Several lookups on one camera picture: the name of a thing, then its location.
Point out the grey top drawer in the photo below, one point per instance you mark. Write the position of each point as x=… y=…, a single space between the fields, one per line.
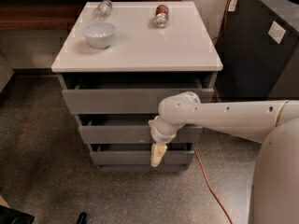
x=127 y=98

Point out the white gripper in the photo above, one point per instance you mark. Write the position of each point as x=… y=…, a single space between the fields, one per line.
x=159 y=136

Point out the clear glass jar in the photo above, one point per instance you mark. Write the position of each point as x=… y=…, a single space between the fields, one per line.
x=102 y=11

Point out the white label on cabinet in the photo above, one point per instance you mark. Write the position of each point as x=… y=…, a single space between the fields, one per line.
x=277 y=32

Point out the dark wooden shelf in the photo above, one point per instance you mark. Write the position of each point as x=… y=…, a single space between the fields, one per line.
x=29 y=15

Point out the grey drawer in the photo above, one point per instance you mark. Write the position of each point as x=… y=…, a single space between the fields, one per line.
x=115 y=129
x=127 y=98
x=139 y=154

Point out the brown-lidded glass jar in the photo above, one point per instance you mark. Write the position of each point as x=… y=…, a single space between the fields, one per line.
x=161 y=16

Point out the black object bottom left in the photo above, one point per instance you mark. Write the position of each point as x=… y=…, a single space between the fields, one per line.
x=11 y=216

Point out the grey bottom drawer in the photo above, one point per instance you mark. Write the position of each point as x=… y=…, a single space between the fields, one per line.
x=139 y=154

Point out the small black floor object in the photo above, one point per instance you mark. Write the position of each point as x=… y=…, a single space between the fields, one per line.
x=82 y=218

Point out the white ceramic bowl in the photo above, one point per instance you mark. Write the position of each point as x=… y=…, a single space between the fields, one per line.
x=99 y=34

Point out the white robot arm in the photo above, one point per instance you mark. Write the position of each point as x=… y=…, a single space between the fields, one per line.
x=273 y=124

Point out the black cabinet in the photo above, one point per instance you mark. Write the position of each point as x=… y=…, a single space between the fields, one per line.
x=255 y=66

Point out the white drawer cabinet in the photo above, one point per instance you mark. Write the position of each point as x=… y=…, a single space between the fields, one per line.
x=140 y=52

